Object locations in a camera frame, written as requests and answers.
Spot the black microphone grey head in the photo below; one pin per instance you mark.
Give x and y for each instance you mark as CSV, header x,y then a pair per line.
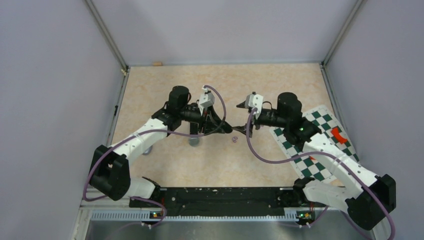
x,y
194,141

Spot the small wooden cork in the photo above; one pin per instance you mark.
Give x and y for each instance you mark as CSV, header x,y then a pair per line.
x,y
157,64

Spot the grey slotted cable duct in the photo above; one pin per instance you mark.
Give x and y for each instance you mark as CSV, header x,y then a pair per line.
x,y
148,216

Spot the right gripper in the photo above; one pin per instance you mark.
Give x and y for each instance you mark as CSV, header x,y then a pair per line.
x,y
242,128

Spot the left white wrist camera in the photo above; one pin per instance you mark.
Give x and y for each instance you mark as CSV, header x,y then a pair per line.
x,y
206,100

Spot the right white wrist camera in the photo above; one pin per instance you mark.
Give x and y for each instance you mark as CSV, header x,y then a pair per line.
x,y
254,100

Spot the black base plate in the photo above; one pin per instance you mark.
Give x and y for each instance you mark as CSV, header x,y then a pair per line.
x,y
229,201

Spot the black earbud charging case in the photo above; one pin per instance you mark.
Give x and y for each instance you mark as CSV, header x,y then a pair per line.
x,y
226,128

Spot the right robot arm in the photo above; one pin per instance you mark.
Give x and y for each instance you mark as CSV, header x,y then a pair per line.
x,y
367,198

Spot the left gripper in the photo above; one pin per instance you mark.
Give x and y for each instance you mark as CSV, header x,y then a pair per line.
x,y
213,124

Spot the red orange block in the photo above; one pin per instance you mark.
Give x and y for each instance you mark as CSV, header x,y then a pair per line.
x,y
337,134

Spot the grey purple earbud case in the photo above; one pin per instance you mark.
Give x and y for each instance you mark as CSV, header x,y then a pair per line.
x,y
148,151

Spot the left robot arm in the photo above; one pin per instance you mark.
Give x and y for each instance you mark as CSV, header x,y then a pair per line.
x,y
110,167

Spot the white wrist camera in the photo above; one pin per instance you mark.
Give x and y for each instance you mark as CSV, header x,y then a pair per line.
x,y
206,100
254,100

